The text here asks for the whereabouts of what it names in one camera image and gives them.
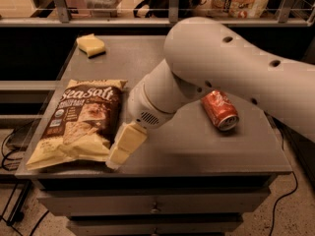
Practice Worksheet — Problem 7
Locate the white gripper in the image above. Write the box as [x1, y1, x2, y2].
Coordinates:
[105, 79, 175, 170]

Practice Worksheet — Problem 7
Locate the brown sea salt chip bag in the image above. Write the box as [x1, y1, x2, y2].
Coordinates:
[27, 80, 127, 170]

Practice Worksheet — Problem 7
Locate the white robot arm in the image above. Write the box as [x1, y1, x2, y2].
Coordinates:
[106, 17, 315, 169]

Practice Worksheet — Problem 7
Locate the yellow sponge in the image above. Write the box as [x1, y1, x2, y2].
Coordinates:
[77, 33, 106, 58]

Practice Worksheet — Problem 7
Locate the black bag on shelf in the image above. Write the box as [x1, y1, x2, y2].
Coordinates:
[133, 0, 206, 18]

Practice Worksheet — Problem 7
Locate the printed snack bag on shelf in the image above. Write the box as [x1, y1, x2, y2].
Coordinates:
[208, 0, 269, 19]

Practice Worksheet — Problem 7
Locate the grey upper drawer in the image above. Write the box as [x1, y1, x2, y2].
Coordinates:
[38, 188, 270, 216]

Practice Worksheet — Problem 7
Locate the grey drawer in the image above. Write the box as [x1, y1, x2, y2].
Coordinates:
[67, 215, 243, 236]
[38, 188, 270, 216]

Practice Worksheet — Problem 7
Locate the red soda can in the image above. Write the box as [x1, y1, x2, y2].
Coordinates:
[201, 90, 239, 132]

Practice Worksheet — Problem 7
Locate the grey lower drawer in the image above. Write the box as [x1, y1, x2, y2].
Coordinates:
[67, 215, 243, 236]

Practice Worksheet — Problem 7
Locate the clear plastic container on shelf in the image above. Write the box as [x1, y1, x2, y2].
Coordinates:
[84, 0, 122, 18]

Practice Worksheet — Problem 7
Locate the black cables left floor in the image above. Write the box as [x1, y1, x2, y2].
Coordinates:
[0, 121, 50, 236]

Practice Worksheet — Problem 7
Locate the grey metal shelf rail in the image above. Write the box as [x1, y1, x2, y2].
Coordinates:
[0, 0, 315, 27]

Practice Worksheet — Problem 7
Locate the black cable right floor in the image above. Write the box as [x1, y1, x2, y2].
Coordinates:
[268, 138, 299, 236]

